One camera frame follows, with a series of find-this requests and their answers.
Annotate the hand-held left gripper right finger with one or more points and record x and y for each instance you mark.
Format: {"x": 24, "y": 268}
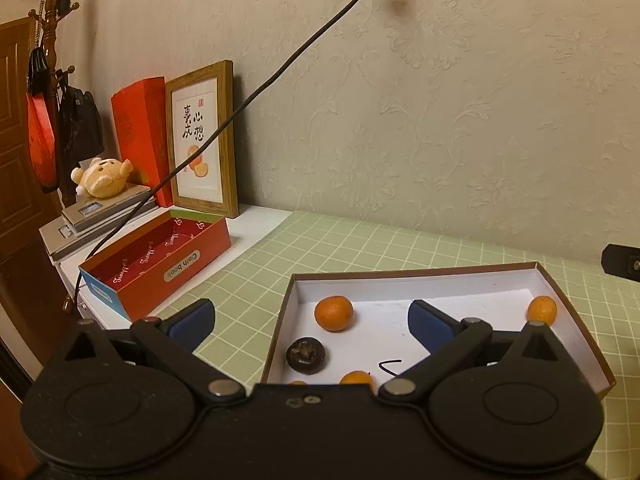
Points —
{"x": 427, "y": 325}

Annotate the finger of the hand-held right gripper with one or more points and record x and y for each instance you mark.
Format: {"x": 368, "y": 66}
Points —
{"x": 620, "y": 261}

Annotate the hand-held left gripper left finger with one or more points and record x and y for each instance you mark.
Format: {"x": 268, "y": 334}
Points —
{"x": 192, "y": 321}

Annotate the white cardboard box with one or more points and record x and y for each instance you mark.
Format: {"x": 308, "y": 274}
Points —
{"x": 390, "y": 290}

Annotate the orange mandarin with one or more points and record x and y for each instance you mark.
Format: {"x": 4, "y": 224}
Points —
{"x": 333, "y": 313}

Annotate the dark brown water chestnut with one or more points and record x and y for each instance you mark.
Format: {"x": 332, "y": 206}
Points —
{"x": 306, "y": 353}

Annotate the open orange box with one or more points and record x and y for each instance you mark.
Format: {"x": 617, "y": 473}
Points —
{"x": 195, "y": 255}

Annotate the green checked table mat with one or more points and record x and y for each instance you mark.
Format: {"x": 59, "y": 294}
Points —
{"x": 350, "y": 245}

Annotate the stack of grey books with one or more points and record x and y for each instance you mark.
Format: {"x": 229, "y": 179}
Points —
{"x": 100, "y": 220}

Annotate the yellow plush toy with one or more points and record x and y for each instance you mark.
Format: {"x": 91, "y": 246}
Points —
{"x": 102, "y": 175}

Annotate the black hanging bag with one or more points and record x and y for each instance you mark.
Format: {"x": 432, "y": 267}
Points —
{"x": 80, "y": 125}

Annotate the brown wooden door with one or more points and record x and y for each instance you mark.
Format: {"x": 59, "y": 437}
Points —
{"x": 15, "y": 160}

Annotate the red hanging bag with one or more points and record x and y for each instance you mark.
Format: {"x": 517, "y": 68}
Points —
{"x": 40, "y": 130}

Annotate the wooden coat rack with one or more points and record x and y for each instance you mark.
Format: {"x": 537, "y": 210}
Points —
{"x": 50, "y": 35}

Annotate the wooden picture frame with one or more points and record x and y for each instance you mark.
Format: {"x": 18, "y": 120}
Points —
{"x": 202, "y": 135}

